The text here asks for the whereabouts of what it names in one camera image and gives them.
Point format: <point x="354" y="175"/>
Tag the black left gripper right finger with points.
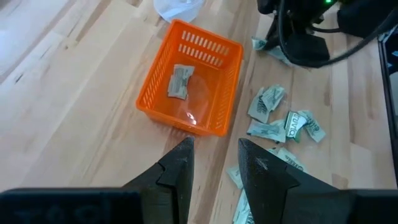
<point x="267" y="186"/>

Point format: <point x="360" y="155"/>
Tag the black aluminium table frame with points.
<point x="388" y="93"/>

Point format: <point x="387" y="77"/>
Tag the clear plastic container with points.
<point x="177" y="9"/>

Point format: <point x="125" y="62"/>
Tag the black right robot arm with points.
<point x="363" y="18"/>

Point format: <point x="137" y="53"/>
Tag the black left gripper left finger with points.
<point x="174" y="180"/>

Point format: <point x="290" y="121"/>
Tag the orange plastic basket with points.
<point x="155" y="102"/>

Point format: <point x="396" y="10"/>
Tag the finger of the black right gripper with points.
<point x="273" y="35"/>
<point x="308" y="49"/>

